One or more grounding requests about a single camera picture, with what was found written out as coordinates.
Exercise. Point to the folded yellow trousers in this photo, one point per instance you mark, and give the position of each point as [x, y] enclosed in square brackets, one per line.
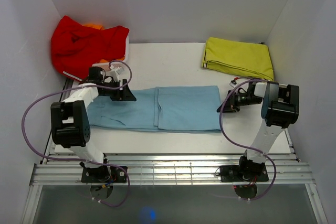
[241, 59]

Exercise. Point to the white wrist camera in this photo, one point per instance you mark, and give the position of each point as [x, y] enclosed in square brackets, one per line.
[115, 72]
[233, 82]

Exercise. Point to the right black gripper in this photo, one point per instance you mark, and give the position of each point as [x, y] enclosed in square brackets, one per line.
[230, 105]

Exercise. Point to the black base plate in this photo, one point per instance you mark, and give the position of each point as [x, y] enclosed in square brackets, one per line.
[234, 173]
[119, 175]

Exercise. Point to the white perforated basket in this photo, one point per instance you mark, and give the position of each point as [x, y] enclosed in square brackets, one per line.
[108, 65]

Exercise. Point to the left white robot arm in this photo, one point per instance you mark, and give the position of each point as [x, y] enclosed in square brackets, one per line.
[70, 126]

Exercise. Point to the light blue trousers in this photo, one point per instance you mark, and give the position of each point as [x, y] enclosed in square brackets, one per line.
[160, 109]

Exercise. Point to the orange garment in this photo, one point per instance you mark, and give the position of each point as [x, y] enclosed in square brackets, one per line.
[94, 26]

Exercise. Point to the aluminium rail frame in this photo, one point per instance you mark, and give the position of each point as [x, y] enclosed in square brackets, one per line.
[165, 169]

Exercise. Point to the red garment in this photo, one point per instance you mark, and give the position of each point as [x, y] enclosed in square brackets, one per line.
[75, 47]

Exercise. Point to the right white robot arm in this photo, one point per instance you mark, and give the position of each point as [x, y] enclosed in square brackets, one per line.
[280, 108]

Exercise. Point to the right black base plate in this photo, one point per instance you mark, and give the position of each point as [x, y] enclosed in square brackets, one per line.
[234, 173]

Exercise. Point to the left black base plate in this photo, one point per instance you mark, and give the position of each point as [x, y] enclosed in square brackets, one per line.
[119, 175]

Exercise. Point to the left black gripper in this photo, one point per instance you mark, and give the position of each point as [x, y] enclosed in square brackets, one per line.
[125, 95]

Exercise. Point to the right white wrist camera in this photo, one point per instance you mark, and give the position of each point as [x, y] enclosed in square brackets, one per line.
[233, 82]

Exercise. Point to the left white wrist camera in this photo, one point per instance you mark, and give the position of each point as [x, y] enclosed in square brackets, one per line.
[115, 72]

